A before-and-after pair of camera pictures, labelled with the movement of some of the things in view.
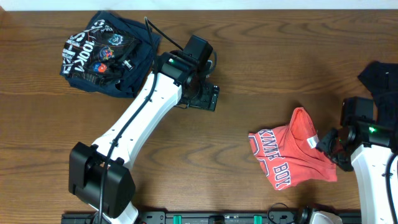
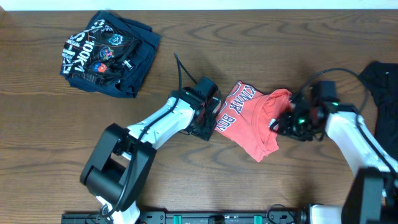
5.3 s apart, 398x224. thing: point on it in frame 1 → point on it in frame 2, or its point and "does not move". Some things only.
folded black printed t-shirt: [109, 55] does not move
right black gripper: [324, 144] → [285, 127]
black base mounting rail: [213, 217] does not move
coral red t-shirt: [290, 154] → [245, 117]
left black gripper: [209, 98] → [207, 133]
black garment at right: [381, 80] does not move
